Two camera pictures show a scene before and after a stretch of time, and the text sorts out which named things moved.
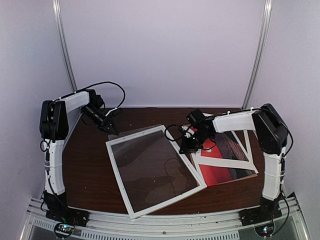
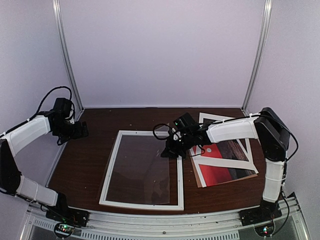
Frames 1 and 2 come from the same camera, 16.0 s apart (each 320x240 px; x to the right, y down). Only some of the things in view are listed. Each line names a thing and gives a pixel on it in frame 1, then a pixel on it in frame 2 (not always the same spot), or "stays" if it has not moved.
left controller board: [62, 229] stays
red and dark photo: [225, 145] stays
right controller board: [265, 230] stays
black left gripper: [110, 122] -> [78, 133]
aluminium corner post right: [268, 4] stays
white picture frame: [201, 185] -> [102, 201]
